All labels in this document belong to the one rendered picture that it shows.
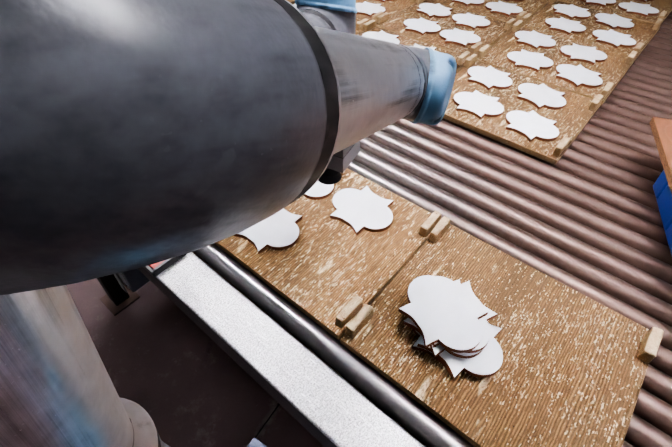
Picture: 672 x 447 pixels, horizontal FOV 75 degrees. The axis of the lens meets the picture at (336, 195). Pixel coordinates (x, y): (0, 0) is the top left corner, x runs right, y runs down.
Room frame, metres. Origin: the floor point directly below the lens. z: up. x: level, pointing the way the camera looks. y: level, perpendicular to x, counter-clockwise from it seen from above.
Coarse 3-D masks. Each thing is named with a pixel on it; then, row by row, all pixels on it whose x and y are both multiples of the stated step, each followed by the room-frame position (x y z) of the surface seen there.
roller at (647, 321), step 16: (368, 176) 0.79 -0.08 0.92; (384, 176) 0.79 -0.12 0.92; (400, 192) 0.74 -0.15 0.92; (432, 208) 0.68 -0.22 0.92; (464, 224) 0.63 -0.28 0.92; (496, 240) 0.59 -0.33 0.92; (512, 256) 0.55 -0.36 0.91; (528, 256) 0.55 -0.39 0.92; (544, 272) 0.51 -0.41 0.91; (560, 272) 0.51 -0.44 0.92; (576, 288) 0.47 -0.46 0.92; (592, 288) 0.47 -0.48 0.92; (608, 304) 0.44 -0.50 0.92; (624, 304) 0.44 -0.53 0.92; (640, 320) 0.41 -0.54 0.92; (656, 320) 0.41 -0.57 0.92
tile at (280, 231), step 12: (276, 216) 0.63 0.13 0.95; (288, 216) 0.63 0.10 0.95; (300, 216) 0.63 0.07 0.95; (252, 228) 0.60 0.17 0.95; (264, 228) 0.60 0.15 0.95; (276, 228) 0.60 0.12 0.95; (288, 228) 0.60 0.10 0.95; (252, 240) 0.57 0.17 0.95; (264, 240) 0.57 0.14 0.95; (276, 240) 0.57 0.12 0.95; (288, 240) 0.57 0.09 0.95
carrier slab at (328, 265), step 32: (384, 192) 0.72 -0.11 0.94; (320, 224) 0.62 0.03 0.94; (416, 224) 0.62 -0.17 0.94; (256, 256) 0.53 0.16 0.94; (288, 256) 0.53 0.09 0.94; (320, 256) 0.53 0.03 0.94; (352, 256) 0.53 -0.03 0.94; (384, 256) 0.53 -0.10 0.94; (288, 288) 0.46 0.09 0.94; (320, 288) 0.46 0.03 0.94; (352, 288) 0.46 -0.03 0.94; (384, 288) 0.47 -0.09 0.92; (320, 320) 0.40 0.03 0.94
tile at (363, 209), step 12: (348, 192) 0.71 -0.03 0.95; (360, 192) 0.71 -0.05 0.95; (372, 192) 0.71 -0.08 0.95; (336, 204) 0.67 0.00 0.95; (348, 204) 0.67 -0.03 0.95; (360, 204) 0.67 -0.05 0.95; (372, 204) 0.67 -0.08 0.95; (384, 204) 0.67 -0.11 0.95; (336, 216) 0.63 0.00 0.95; (348, 216) 0.63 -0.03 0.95; (360, 216) 0.63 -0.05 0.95; (372, 216) 0.63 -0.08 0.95; (384, 216) 0.63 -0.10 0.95; (360, 228) 0.60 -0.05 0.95; (372, 228) 0.60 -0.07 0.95; (384, 228) 0.60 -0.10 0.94
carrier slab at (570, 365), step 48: (480, 240) 0.58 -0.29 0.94; (480, 288) 0.46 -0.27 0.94; (528, 288) 0.46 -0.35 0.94; (384, 336) 0.37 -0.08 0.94; (528, 336) 0.37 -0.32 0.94; (576, 336) 0.37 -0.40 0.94; (624, 336) 0.37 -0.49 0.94; (432, 384) 0.28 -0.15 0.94; (480, 384) 0.28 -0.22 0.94; (528, 384) 0.28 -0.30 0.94; (576, 384) 0.28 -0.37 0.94; (624, 384) 0.28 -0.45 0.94; (480, 432) 0.22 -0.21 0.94; (528, 432) 0.22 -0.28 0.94; (576, 432) 0.22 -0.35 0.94; (624, 432) 0.22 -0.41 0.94
